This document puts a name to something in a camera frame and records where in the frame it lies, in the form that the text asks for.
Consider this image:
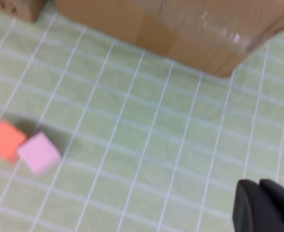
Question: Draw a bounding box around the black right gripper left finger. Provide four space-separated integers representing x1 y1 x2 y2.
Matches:
232 179 284 232

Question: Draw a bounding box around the green checked tablecloth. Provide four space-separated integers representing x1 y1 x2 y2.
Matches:
0 0 284 232

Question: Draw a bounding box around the taped cardboard box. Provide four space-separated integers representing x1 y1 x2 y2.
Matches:
56 0 284 78

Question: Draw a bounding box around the pink foam cube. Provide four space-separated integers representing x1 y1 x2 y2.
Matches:
17 131 62 176

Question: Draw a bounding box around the orange foam cube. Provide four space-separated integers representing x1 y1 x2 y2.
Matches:
0 120 28 165

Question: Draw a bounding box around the cardboard box with F2 print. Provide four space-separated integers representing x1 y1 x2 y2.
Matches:
0 0 48 23

